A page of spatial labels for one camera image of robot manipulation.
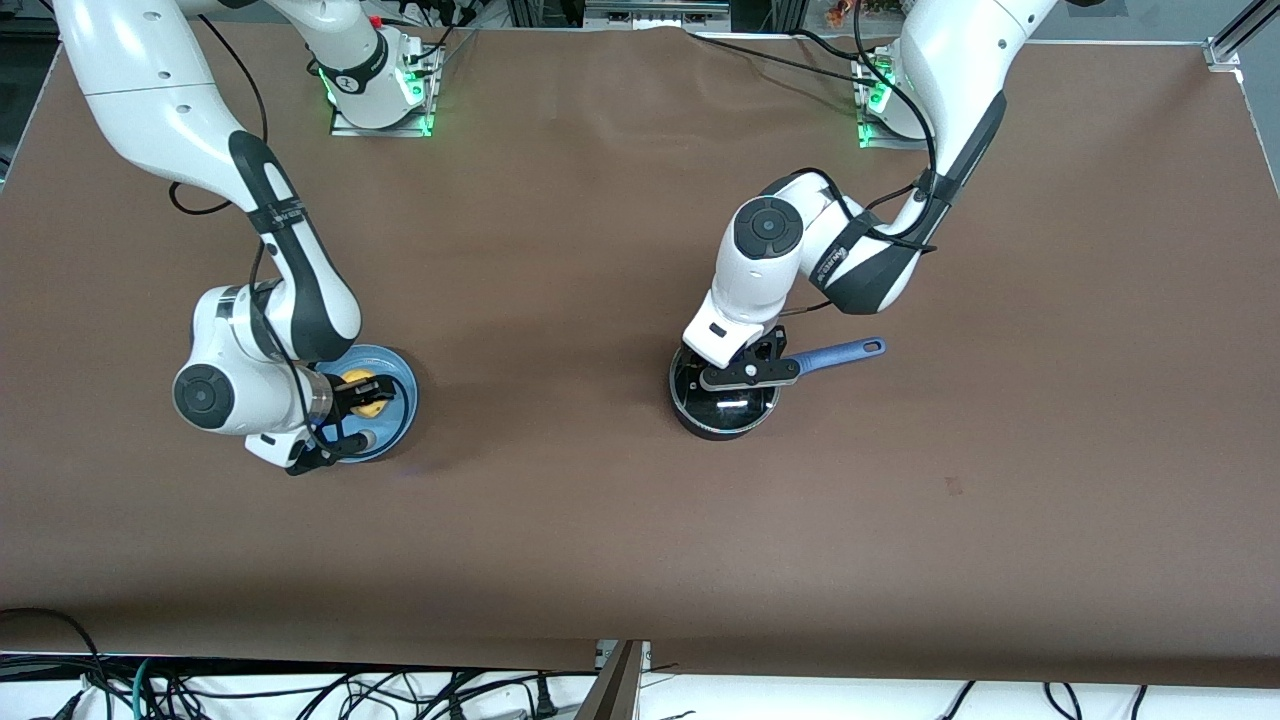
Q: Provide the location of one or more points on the aluminium frame corner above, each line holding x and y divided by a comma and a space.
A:
1225, 50

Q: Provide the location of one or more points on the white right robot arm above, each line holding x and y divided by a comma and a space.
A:
150, 90

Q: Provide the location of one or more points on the aluminium profile post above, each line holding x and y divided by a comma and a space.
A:
615, 690

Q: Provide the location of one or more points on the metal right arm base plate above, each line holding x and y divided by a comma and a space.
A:
428, 90

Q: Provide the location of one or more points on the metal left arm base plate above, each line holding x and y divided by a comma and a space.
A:
868, 135

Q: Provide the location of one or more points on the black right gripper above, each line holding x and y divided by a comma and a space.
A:
343, 397

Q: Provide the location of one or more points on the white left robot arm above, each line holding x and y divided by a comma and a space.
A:
960, 60

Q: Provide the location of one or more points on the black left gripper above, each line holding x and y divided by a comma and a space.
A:
762, 352

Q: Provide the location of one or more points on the black power plug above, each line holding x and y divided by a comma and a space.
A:
545, 697

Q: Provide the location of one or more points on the brown table cover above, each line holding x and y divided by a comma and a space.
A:
600, 250

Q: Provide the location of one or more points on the blue plate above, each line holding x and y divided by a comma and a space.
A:
400, 370

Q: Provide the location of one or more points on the metal rack shelf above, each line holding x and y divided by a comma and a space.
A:
655, 15

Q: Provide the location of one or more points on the glass lid with blue knob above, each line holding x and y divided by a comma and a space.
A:
725, 405

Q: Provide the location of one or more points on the yellow potato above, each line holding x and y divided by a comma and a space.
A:
372, 409

